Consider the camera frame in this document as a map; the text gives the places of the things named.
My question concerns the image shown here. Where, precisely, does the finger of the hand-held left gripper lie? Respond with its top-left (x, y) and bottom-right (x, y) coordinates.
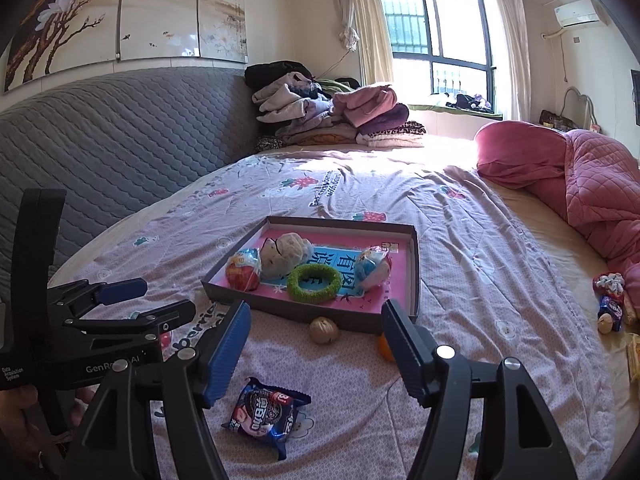
top-left (47, 277), bottom-right (149, 319)
top-left (63, 299), bottom-right (197, 338)

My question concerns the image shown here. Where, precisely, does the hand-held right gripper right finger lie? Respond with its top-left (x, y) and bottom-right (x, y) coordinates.
top-left (381, 299), bottom-right (566, 480)

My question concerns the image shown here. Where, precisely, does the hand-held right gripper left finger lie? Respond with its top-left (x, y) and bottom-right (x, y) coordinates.
top-left (62, 300), bottom-right (252, 480)

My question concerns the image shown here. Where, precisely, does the orange tangerine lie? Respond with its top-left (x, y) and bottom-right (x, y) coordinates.
top-left (377, 332), bottom-right (399, 363)

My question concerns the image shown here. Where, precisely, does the blue cookie packet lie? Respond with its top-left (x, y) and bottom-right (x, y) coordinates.
top-left (221, 377), bottom-right (312, 461)

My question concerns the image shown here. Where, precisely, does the shallow grey cardboard box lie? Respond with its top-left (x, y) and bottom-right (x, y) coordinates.
top-left (201, 216), bottom-right (420, 336)

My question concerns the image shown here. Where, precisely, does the walnut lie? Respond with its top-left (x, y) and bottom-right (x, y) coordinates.
top-left (308, 316), bottom-right (341, 346)

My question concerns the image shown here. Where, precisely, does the blue and red surprise egg toy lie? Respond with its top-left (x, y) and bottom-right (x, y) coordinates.
top-left (356, 246), bottom-right (394, 292)

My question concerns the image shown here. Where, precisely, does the green fuzzy ring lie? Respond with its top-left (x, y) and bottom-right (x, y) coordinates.
top-left (286, 264), bottom-right (343, 306)

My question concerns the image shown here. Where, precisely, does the beige mesh bath pouf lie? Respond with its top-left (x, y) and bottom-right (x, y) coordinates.
top-left (260, 232), bottom-right (315, 281)

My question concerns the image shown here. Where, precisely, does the person's left hand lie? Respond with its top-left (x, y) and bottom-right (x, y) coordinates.
top-left (0, 386), bottom-right (96, 471)

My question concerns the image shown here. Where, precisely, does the strawberry printed bed sheet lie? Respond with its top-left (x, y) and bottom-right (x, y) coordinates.
top-left (47, 152), bottom-right (617, 480)

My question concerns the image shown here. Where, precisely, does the grey quilted headboard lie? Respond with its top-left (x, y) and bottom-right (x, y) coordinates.
top-left (0, 67), bottom-right (262, 286)

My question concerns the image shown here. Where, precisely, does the small blue snack packet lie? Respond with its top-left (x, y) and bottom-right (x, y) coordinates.
top-left (597, 294), bottom-right (626, 334)

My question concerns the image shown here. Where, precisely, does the red white knitted toy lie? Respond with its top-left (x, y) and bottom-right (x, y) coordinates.
top-left (592, 272), bottom-right (626, 302)

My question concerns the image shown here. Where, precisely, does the pink pillow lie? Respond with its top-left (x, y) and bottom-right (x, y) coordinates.
top-left (472, 120), bottom-right (572, 192)

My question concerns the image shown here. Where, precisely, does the yellow packet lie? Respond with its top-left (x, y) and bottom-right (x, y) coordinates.
top-left (625, 332), bottom-right (640, 382)

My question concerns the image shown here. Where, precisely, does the pile of folded clothes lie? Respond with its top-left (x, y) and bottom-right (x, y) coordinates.
top-left (244, 60), bottom-right (427, 154)

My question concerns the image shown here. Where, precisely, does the dark clothing heap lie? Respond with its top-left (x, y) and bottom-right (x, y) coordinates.
top-left (444, 92), bottom-right (494, 111)

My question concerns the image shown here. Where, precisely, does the pink quilted blanket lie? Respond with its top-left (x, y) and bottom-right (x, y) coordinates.
top-left (545, 129), bottom-right (640, 332)

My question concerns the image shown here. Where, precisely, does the dark patterned bag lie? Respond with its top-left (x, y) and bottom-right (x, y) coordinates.
top-left (539, 109), bottom-right (576, 131)

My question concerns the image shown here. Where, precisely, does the black framed window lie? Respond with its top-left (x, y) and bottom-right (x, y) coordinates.
top-left (377, 0), bottom-right (496, 112)

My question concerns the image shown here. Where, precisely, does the beige curtain with tassel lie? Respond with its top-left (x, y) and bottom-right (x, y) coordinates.
top-left (332, 0), bottom-right (394, 87)

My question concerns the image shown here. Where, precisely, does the white air conditioner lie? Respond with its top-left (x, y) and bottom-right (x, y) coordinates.
top-left (554, 0), bottom-right (601, 29)

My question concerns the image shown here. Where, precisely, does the floral wall painting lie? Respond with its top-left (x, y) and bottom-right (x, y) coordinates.
top-left (2, 0), bottom-right (249, 94)

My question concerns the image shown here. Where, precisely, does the white curved metal frame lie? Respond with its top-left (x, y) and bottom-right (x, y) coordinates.
top-left (562, 86), bottom-right (599, 131)

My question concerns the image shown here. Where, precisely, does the air conditioner hose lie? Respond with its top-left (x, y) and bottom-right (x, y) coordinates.
top-left (542, 27), bottom-right (569, 84)

